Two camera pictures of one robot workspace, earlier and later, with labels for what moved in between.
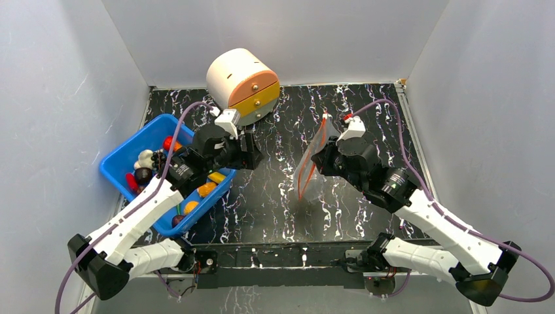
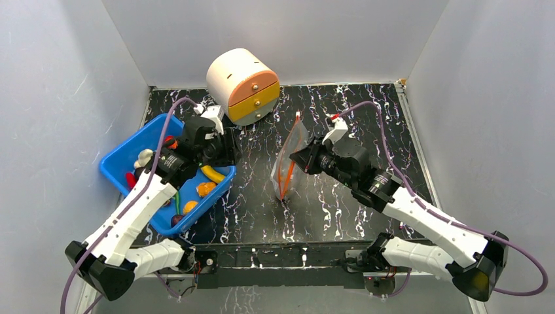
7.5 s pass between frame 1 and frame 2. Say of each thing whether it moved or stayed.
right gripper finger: moved
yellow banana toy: stayed
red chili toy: stayed
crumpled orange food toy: stayed
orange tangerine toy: stayed
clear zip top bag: moved
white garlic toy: stayed
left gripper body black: moved
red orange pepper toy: stayed
